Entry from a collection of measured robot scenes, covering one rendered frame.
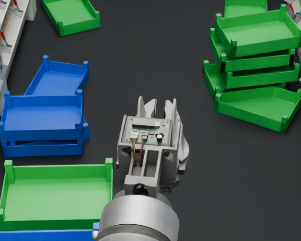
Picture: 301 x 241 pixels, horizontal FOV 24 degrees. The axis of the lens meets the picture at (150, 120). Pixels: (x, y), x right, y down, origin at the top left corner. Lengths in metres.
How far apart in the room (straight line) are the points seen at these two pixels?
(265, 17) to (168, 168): 2.14
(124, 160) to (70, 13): 2.63
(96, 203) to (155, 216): 1.18
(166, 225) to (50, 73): 2.32
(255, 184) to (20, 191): 0.94
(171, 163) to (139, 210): 0.10
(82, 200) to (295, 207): 0.87
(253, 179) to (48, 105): 0.85
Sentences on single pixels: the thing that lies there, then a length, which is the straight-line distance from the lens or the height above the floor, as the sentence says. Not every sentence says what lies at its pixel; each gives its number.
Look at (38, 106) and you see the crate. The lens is 2.76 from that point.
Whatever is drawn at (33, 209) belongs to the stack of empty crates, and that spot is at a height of 0.40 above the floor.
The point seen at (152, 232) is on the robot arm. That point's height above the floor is 1.26.
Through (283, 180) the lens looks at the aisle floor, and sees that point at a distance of 2.60.
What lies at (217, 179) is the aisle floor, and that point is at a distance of 2.57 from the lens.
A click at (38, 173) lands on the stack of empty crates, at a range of 2.00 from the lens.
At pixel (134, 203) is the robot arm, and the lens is 0.77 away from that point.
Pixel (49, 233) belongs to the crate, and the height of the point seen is 0.53.
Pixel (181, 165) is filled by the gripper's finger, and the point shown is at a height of 1.22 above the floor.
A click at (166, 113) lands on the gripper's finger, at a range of 0.94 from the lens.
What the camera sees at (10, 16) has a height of 0.16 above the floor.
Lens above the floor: 1.84
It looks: 41 degrees down
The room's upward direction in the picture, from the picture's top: straight up
